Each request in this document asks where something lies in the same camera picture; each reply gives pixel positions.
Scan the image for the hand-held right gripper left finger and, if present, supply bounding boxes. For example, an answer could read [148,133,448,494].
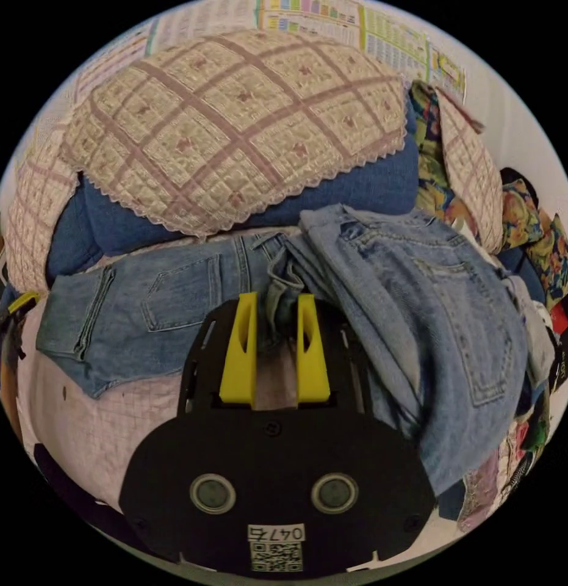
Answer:
[218,292,259,407]

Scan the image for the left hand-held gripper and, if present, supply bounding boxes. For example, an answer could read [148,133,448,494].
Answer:
[0,292,41,367]

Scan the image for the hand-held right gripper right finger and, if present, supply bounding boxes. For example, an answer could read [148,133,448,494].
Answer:
[296,293,332,404]

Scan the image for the blue jeans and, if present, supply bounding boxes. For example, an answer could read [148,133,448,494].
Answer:
[35,203,530,498]

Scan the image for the pile of clothes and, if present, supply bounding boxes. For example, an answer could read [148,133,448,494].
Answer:
[492,167,568,534]

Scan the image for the large plaid quilted pillow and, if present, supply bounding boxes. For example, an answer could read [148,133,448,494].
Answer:
[59,29,409,237]

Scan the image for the floral cushion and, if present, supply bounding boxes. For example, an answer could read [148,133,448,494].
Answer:
[408,79,568,317]

